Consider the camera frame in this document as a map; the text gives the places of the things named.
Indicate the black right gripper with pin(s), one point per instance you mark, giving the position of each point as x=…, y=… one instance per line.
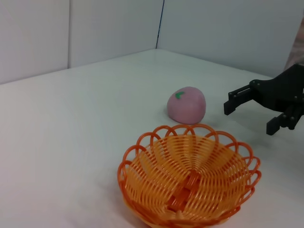
x=282, y=92

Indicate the pink toy peach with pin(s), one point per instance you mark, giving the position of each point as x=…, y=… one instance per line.
x=187, y=109

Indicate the orange woven plastic basket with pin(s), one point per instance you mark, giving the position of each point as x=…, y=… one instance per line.
x=190, y=180

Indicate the pale pink blurred object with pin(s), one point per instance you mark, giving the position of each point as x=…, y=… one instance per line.
x=297, y=45

